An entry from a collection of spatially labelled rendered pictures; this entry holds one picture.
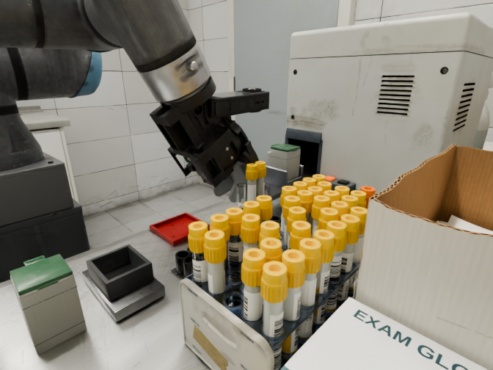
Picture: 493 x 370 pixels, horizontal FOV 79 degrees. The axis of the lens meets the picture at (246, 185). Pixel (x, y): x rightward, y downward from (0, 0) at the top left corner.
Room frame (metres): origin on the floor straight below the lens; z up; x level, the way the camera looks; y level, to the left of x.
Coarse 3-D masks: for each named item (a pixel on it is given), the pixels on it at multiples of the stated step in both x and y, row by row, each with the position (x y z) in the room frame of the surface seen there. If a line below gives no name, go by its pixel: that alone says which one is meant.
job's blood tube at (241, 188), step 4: (240, 184) 0.34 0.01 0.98; (244, 184) 0.34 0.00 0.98; (240, 188) 0.32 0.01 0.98; (244, 188) 0.33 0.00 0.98; (240, 192) 0.32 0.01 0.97; (244, 192) 0.33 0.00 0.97; (240, 196) 0.32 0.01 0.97; (244, 196) 0.33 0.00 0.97; (240, 200) 0.32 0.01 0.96; (244, 200) 0.33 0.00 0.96; (240, 204) 0.32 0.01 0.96
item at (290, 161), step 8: (272, 152) 0.52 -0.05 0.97; (280, 152) 0.50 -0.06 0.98; (288, 152) 0.50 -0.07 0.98; (296, 152) 0.51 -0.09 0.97; (272, 160) 0.52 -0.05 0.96; (280, 160) 0.50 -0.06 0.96; (288, 160) 0.50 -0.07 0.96; (296, 160) 0.52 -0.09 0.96; (280, 168) 0.50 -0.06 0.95; (288, 168) 0.50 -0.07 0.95; (296, 168) 0.52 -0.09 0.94; (288, 176) 0.50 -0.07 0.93; (296, 176) 0.52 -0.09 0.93
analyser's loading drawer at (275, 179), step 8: (272, 168) 0.51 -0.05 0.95; (304, 168) 0.61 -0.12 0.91; (312, 168) 0.61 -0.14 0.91; (272, 176) 0.51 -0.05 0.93; (280, 176) 0.50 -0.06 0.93; (304, 176) 0.55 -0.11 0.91; (312, 176) 0.55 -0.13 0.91; (272, 184) 0.51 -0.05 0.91; (280, 184) 0.50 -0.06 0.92; (288, 184) 0.49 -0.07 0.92; (264, 192) 0.45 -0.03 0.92; (272, 192) 0.47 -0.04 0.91; (280, 192) 0.47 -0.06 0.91
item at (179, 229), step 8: (176, 216) 0.44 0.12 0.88; (184, 216) 0.45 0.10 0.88; (192, 216) 0.44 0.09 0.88; (160, 224) 0.42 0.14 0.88; (168, 224) 0.43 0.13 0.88; (176, 224) 0.43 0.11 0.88; (184, 224) 0.43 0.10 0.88; (160, 232) 0.39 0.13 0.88; (168, 232) 0.40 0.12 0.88; (176, 232) 0.40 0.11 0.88; (184, 232) 0.40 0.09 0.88; (168, 240) 0.37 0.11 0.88; (176, 240) 0.37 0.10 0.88; (184, 240) 0.38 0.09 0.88
